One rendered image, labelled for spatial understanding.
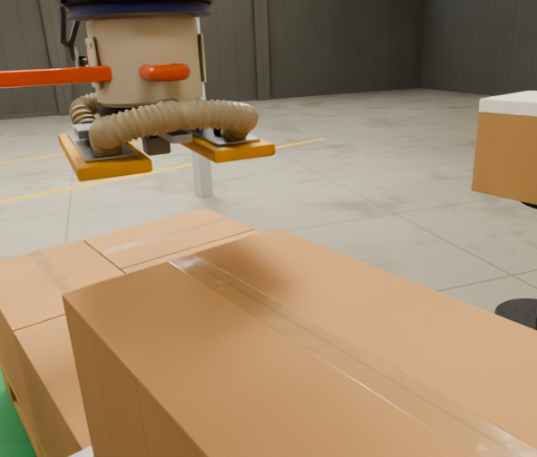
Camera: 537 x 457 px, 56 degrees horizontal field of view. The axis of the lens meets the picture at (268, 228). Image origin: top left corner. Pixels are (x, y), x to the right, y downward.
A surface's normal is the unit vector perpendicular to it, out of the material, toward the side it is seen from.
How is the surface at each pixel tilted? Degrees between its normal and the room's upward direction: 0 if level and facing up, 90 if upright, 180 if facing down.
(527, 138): 90
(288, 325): 0
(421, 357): 0
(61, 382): 0
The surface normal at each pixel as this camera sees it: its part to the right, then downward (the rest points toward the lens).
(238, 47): 0.33, 0.31
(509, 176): -0.79, 0.24
